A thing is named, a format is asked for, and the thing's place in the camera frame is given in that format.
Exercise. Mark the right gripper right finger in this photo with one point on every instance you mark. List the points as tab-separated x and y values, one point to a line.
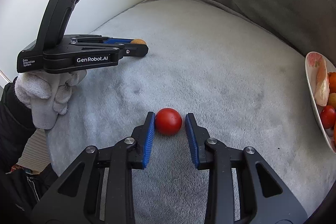
243	187

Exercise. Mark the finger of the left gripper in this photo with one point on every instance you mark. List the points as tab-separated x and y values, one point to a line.
130	49
94	39

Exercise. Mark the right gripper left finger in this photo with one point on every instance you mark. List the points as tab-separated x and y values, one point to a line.
97	186

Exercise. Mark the red cherry tomato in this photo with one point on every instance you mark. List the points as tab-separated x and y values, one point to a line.
328	117
168	121

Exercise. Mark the peeled pomelo segment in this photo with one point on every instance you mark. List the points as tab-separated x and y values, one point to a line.
321	94

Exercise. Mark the brown longan with stem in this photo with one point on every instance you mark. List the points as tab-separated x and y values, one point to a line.
332	100

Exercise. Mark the mandarin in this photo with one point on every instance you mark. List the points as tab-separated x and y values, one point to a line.
332	82

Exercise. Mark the floral white plate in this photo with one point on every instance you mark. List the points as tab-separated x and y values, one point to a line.
311	68

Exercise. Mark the white gloved left hand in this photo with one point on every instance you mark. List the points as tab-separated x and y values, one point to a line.
46	95

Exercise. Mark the black left sleeve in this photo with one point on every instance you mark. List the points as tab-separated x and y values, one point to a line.
16	127

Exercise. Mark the light grey seat blanket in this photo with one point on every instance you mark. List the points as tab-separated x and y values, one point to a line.
244	85

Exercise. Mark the black left camera box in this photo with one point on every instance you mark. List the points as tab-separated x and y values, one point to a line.
54	23

